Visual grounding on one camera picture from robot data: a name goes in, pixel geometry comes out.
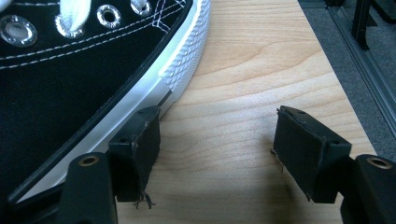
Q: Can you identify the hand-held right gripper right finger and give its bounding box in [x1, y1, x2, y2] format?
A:
[271, 105, 353, 204]

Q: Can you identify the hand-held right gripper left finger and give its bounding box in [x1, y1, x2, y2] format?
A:
[107, 105, 163, 209]

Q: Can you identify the black canvas sneaker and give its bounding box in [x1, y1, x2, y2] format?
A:
[0, 0, 212, 204]

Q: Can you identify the black metal stand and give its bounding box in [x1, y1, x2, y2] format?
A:
[350, 0, 374, 51]

